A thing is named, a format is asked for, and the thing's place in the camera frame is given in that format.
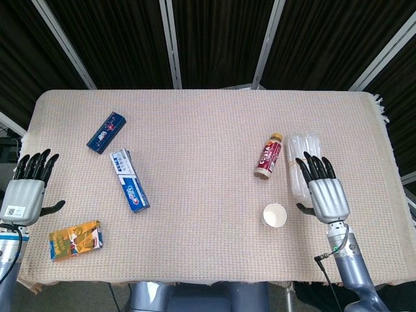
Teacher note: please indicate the grey partition frame post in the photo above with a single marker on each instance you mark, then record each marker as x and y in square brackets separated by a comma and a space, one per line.
[65, 45]
[383, 52]
[170, 45]
[268, 45]

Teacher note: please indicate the blue white Crest toothpaste box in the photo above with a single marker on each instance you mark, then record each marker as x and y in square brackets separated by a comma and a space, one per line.
[129, 180]

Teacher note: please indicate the yellow rubber band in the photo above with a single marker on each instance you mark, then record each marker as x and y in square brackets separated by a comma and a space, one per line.
[291, 163]

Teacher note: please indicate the dark blue toothpaste box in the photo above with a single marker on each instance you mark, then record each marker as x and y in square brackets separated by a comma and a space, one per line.
[106, 132]

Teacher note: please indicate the grey robot torso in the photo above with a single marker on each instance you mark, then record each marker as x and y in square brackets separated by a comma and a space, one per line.
[201, 297]

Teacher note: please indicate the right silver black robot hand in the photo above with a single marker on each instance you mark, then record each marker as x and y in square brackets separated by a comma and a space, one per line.
[328, 198]

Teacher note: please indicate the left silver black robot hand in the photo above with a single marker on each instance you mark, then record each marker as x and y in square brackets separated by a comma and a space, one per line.
[21, 201]

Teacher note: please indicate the beige woven tablecloth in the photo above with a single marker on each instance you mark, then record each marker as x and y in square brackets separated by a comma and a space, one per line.
[201, 195]

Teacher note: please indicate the orange gold snack packet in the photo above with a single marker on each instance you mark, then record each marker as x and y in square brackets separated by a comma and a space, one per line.
[76, 240]

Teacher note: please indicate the white floral paper cup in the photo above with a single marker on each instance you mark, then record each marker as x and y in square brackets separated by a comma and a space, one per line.
[274, 215]

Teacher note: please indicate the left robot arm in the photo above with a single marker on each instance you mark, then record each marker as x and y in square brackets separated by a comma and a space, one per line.
[8, 250]

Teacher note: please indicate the red Costa coffee bottle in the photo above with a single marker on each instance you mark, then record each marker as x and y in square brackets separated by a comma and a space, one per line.
[269, 156]

